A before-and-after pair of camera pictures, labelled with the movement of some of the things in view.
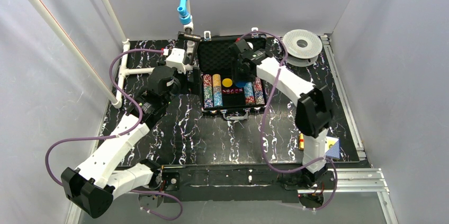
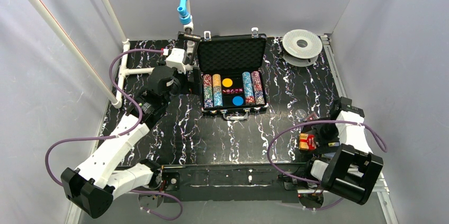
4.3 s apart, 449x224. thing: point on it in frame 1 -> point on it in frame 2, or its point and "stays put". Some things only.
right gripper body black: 240,71 -> 316,132
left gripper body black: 189,53 stays put
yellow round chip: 227,82 stays put
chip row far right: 258,91 stays put
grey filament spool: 303,47 stays put
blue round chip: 240,84 -> 238,100
